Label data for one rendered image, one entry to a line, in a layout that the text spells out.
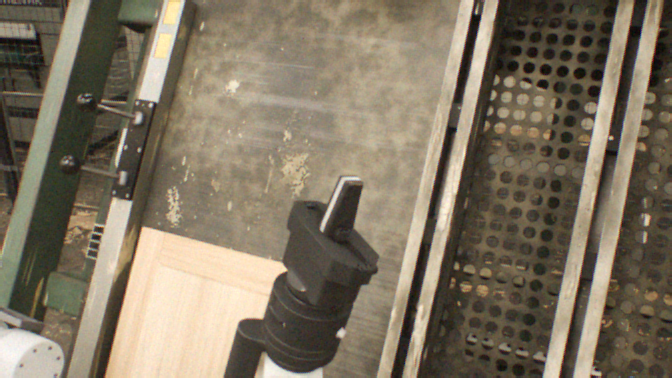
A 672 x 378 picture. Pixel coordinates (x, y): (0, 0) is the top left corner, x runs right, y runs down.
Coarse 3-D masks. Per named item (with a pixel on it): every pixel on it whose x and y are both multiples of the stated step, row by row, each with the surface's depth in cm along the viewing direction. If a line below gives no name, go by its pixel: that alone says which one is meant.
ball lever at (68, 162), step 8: (64, 160) 118; (72, 160) 118; (64, 168) 118; (72, 168) 118; (80, 168) 120; (88, 168) 121; (104, 176) 124; (112, 176) 124; (120, 176) 125; (128, 176) 125; (120, 184) 125
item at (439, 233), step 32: (480, 0) 102; (480, 32) 101; (448, 64) 102; (480, 64) 100; (448, 96) 101; (480, 96) 101; (448, 128) 102; (480, 128) 105; (448, 160) 103; (448, 192) 99; (416, 224) 100; (448, 224) 98; (416, 256) 99; (448, 256) 101; (416, 288) 102; (416, 320) 97; (384, 352) 99; (416, 352) 97
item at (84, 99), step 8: (80, 96) 119; (88, 96) 119; (80, 104) 119; (88, 104) 119; (96, 104) 121; (88, 112) 120; (112, 112) 123; (120, 112) 124; (136, 112) 126; (136, 120) 126
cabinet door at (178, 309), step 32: (160, 256) 124; (192, 256) 121; (224, 256) 118; (256, 256) 116; (128, 288) 125; (160, 288) 123; (192, 288) 120; (224, 288) 117; (256, 288) 115; (128, 320) 124; (160, 320) 122; (192, 320) 119; (224, 320) 116; (128, 352) 123; (160, 352) 120; (192, 352) 118; (224, 352) 115
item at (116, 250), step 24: (168, 0) 130; (168, 48) 128; (168, 72) 128; (144, 96) 129; (168, 96) 130; (144, 168) 127; (144, 192) 128; (120, 216) 126; (120, 240) 125; (96, 264) 126; (120, 264) 126; (96, 288) 126; (120, 288) 127; (96, 312) 125; (96, 336) 124; (72, 360) 125; (96, 360) 124
